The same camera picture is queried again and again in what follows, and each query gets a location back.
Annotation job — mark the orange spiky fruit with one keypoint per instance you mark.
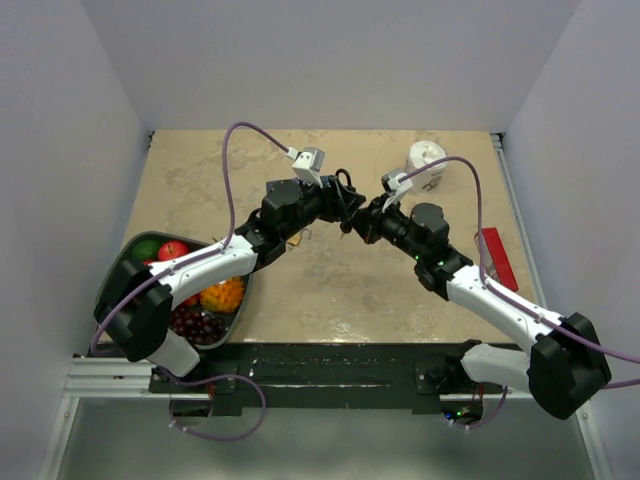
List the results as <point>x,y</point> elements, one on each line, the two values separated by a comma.
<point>223,297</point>

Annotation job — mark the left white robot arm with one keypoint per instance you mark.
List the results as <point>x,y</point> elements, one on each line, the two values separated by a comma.
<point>136,300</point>

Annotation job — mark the blue blister card package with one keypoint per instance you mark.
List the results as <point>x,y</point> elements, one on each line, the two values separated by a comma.
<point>325,182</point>

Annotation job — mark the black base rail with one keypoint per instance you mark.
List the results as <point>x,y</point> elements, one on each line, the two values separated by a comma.
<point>420,378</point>

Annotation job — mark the dark green fruit tray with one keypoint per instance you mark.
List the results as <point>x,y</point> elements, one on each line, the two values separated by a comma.
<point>240,310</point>

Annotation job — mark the red strawberries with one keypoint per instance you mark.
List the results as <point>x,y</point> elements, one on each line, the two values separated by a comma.
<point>191,301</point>

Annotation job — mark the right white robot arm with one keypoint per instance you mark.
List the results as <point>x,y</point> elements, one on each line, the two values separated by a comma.
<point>556,358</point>

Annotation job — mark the brass padlock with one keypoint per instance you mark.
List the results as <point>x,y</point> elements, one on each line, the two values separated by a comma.
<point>295,240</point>

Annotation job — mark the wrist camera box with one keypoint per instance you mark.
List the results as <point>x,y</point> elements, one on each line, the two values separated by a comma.
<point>307,164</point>
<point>396,185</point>

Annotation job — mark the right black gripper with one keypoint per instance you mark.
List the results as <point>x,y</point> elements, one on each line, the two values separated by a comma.
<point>370,219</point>

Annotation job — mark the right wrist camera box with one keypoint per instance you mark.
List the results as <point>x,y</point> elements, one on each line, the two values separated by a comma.
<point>396,185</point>

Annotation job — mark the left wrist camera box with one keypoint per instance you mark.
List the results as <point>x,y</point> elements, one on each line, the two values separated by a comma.
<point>307,164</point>

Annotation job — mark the red box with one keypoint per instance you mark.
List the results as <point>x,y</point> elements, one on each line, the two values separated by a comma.
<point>497,263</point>

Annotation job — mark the black padlock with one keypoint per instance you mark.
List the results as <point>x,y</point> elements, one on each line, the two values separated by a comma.
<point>343,179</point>

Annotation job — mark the purple grapes bunch front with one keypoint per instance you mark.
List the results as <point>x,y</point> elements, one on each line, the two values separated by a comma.
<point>197,326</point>

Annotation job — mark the green lime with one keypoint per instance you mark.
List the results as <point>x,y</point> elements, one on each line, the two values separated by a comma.
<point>145,250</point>

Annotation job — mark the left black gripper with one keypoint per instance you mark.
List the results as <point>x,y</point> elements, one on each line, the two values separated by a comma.
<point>350,201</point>

